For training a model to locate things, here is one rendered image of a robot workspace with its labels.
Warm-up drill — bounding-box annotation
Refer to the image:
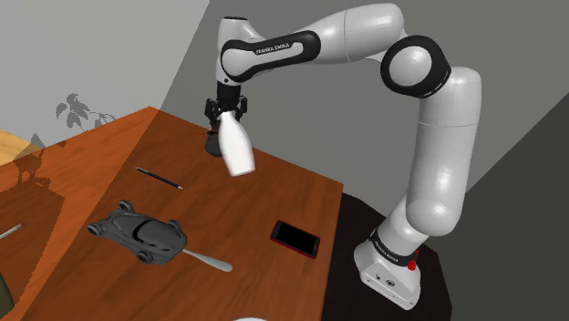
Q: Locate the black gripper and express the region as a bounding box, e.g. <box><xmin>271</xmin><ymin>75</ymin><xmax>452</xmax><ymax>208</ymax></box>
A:
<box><xmin>204</xmin><ymin>81</ymin><xmax>249</xmax><ymax>132</ymax></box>

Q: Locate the white bottle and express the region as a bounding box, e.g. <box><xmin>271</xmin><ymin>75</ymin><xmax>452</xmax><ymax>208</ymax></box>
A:
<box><xmin>217</xmin><ymin>110</ymin><xmax>257</xmax><ymax>178</ymax></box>

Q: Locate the brown wooden table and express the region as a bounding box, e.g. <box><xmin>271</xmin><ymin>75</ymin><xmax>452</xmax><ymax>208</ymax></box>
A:
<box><xmin>0</xmin><ymin>105</ymin><xmax>345</xmax><ymax>321</ymax></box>

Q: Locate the dark blue pencil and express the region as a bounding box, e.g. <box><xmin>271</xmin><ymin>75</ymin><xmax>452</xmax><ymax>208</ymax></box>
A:
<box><xmin>134</xmin><ymin>166</ymin><xmax>185</xmax><ymax>191</ymax></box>

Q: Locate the black phone with red edge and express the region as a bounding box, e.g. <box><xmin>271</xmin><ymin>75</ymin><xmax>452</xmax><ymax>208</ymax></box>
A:
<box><xmin>269</xmin><ymin>219</ymin><xmax>322</xmax><ymax>260</ymax></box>

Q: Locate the grey toy car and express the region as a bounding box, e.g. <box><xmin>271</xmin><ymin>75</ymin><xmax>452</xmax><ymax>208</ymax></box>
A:
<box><xmin>85</xmin><ymin>199</ymin><xmax>189</xmax><ymax>266</ymax></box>

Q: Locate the silver spoon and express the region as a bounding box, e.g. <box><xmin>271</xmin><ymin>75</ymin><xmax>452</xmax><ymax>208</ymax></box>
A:
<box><xmin>181</xmin><ymin>248</ymin><xmax>234</xmax><ymax>274</ymax></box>

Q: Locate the dark robot stand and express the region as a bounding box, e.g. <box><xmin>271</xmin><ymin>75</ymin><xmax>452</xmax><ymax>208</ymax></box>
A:
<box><xmin>321</xmin><ymin>192</ymin><xmax>453</xmax><ymax>321</ymax></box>

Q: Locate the silver pen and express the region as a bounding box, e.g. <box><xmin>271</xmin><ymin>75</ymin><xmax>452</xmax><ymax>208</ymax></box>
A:
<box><xmin>0</xmin><ymin>223</ymin><xmax>26</xmax><ymax>242</ymax></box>

